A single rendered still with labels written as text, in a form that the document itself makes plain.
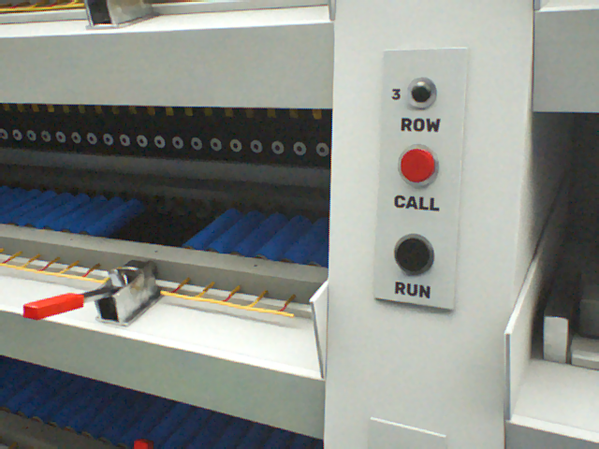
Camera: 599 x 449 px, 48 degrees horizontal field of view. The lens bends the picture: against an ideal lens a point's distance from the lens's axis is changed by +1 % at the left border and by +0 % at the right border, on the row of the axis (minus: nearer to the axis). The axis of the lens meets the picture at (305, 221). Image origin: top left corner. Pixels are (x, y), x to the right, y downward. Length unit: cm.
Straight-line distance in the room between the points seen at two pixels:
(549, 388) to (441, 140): 14
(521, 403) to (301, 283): 15
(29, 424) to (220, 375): 29
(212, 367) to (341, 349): 9
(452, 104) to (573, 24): 6
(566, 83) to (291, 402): 22
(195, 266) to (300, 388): 12
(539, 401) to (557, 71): 16
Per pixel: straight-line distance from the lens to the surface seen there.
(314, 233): 48
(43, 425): 66
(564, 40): 32
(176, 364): 43
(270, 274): 42
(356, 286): 35
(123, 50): 42
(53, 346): 50
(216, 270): 45
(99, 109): 65
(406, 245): 32
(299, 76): 36
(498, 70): 32
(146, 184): 62
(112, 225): 57
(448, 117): 32
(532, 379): 37
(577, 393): 36
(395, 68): 33
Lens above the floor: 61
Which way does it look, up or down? 9 degrees down
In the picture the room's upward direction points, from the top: 1 degrees clockwise
